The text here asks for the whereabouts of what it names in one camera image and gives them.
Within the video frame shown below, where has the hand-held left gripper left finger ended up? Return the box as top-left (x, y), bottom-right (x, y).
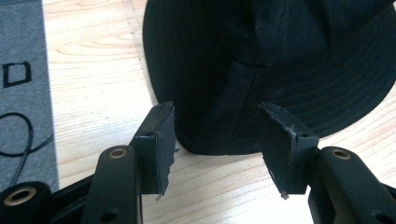
top-left (129, 101), bottom-right (180, 202)

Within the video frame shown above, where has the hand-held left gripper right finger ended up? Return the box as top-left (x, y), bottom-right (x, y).
top-left (257, 102), bottom-right (320, 201)

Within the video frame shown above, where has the black bucket hat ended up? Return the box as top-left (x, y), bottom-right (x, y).
top-left (142, 0), bottom-right (396, 156)

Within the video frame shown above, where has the grey printed cloth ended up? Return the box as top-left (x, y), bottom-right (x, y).
top-left (0, 0), bottom-right (60, 193)

